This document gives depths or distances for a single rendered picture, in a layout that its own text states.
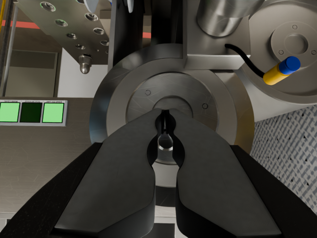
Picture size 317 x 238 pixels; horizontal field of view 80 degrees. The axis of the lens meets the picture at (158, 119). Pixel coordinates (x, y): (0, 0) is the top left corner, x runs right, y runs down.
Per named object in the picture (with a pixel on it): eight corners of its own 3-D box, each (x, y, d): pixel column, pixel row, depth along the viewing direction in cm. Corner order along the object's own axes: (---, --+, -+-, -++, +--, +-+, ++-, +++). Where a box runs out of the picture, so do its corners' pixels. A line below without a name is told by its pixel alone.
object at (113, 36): (120, -77, 22) (112, 77, 19) (142, 39, 45) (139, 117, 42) (116, -77, 22) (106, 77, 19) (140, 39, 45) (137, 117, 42)
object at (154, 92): (228, 81, 15) (209, 175, 14) (221, 89, 17) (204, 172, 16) (138, 61, 16) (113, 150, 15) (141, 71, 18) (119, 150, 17)
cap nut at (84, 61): (89, 55, 51) (88, 71, 51) (94, 61, 55) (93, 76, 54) (76, 55, 51) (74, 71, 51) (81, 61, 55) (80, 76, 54)
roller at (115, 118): (232, 55, 17) (244, 186, 16) (190, 111, 43) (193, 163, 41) (106, 58, 18) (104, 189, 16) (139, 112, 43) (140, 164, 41)
